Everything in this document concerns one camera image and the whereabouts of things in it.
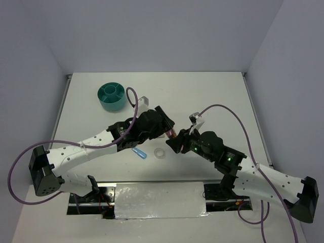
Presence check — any silver foil sheet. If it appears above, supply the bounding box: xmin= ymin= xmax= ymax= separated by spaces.
xmin=114 ymin=182 xmax=208 ymax=219

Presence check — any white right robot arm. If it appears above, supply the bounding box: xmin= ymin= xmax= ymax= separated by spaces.
xmin=166 ymin=129 xmax=319 ymax=223

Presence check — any clear tape roll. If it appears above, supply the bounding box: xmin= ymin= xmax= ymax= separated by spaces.
xmin=154 ymin=148 xmax=166 ymax=159

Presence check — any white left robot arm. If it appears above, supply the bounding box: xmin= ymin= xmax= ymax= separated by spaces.
xmin=29 ymin=106 xmax=175 ymax=202

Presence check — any blue highlighter pen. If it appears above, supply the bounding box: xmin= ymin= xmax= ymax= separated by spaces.
xmin=132 ymin=147 xmax=147 ymax=159

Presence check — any pink-capped crayon bottle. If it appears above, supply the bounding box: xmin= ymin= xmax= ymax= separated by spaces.
xmin=166 ymin=129 xmax=177 ymax=139

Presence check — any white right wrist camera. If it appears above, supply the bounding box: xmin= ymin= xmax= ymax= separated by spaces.
xmin=189 ymin=112 xmax=205 ymax=135

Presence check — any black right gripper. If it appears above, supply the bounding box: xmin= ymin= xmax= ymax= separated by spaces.
xmin=166 ymin=125 xmax=215 ymax=162

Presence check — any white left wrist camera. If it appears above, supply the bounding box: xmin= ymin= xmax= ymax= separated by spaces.
xmin=136 ymin=96 xmax=149 ymax=117

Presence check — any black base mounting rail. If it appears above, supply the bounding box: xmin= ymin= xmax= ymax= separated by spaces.
xmin=67 ymin=182 xmax=252 ymax=220

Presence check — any teal round compartment organizer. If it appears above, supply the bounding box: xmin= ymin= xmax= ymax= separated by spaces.
xmin=97 ymin=83 xmax=126 ymax=112

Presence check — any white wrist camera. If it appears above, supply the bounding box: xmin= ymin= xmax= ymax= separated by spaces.
xmin=136 ymin=96 xmax=149 ymax=117
xmin=189 ymin=112 xmax=205 ymax=135

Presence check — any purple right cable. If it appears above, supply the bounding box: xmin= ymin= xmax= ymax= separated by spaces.
xmin=198 ymin=104 xmax=299 ymax=243

